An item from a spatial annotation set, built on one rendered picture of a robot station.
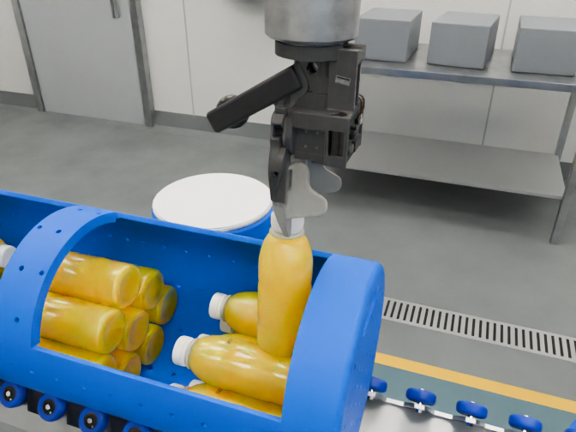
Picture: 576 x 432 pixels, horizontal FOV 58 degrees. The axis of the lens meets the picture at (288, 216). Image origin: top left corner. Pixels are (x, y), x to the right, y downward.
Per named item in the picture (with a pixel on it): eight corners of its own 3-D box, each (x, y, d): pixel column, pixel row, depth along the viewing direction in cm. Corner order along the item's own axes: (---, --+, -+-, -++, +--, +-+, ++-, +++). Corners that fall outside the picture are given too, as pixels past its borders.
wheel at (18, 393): (15, 374, 81) (24, 372, 83) (-8, 386, 82) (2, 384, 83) (23, 402, 80) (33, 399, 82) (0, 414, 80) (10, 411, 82)
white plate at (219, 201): (133, 192, 124) (133, 196, 125) (187, 243, 105) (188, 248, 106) (232, 164, 139) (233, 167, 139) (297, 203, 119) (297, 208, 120)
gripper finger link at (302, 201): (320, 253, 56) (328, 170, 53) (267, 243, 57) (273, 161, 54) (327, 243, 59) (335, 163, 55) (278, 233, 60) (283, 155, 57)
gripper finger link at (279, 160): (279, 207, 54) (285, 123, 51) (266, 205, 55) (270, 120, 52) (294, 195, 58) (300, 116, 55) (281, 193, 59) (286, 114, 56)
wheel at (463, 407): (489, 419, 76) (490, 405, 77) (456, 411, 77) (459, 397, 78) (484, 420, 80) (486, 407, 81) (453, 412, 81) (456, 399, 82)
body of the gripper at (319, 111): (344, 177, 52) (353, 52, 46) (263, 164, 55) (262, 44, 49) (361, 149, 58) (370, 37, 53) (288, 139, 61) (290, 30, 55)
